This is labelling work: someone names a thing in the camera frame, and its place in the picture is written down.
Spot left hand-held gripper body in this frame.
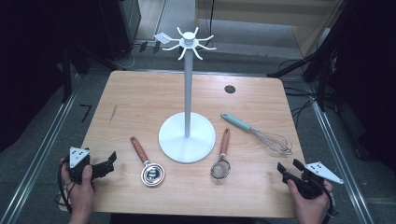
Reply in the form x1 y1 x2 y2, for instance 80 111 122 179
66 146 98 183

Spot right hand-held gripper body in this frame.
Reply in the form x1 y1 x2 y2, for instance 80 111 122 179
289 161 345 201

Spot wooden handled mesh strainer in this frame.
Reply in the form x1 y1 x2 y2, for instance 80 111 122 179
210 128 232 182

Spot teal handled wire whisk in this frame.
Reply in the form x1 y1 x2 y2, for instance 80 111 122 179
220 112 293 156

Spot white utensil rack stand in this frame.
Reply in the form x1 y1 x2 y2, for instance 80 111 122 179
158 26 218 164

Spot person's right hand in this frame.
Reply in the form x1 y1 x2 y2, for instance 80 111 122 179
287 179 334 224

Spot person's left hand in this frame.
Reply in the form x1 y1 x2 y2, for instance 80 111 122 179
60 158 98 216

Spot black metal stand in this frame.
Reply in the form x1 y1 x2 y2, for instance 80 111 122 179
266 46 334 111
60 46 74 105

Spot white paper tag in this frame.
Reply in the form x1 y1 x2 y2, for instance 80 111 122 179
153 32 172 45

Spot dark cabinet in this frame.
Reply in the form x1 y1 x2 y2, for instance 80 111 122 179
98 0 142 61

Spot wooden handled metal scoop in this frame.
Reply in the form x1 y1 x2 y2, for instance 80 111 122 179
129 135 166 188

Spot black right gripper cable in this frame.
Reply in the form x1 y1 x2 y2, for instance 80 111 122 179
321 186 340 224

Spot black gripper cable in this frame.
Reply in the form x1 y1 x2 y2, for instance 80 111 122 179
321 186 340 224
57 158 76 216

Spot metal floor rail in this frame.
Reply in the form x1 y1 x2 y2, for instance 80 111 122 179
0 88 80 224
309 99 376 224

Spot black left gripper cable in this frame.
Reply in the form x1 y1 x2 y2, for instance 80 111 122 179
57 158 76 216

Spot black floor cables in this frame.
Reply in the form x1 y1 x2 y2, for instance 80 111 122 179
278 58 320 129

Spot white floor cable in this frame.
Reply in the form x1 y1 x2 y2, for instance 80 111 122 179
112 46 137 71

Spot black hanging cable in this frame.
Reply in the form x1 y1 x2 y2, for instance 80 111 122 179
207 0 217 43

